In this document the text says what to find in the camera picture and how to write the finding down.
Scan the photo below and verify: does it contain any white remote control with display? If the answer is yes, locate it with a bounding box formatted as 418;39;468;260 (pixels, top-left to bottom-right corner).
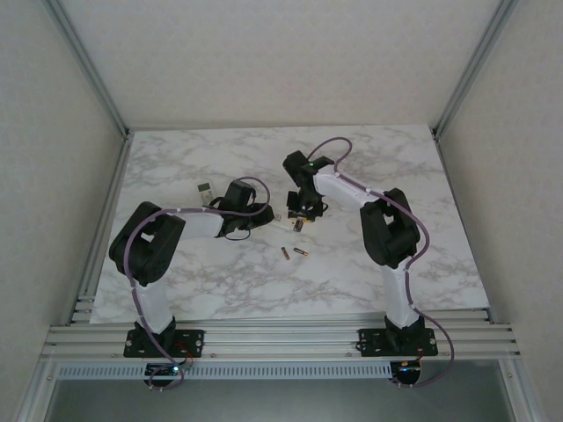
194;180;217;207

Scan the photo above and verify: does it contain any black controller board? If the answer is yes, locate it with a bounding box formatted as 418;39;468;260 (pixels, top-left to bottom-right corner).
144;362;186;378
390;360;423;379

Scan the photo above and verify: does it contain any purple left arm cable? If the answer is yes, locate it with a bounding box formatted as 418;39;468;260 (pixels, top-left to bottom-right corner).
122;176;272;392

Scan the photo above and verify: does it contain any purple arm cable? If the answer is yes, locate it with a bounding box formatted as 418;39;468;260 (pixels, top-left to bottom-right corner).
122;176;272;392
306;136;454;390

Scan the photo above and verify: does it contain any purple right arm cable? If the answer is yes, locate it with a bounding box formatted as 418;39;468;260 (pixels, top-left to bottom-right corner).
306;136;454;390

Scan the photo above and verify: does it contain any aluminium side frame rail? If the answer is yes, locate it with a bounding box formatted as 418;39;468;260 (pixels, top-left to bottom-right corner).
65;131;135;326

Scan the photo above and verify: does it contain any white slotted cable duct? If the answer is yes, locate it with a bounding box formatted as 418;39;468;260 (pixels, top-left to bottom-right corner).
56;362;392;380

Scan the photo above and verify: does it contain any aluminium corner frame post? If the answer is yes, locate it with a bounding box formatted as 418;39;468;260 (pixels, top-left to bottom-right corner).
429;0;523;141
41;0;133;140

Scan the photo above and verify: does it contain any aluminium lower frame leg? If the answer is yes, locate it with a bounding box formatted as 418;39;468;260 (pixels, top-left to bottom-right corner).
499;358;545;422
17;358;61;422

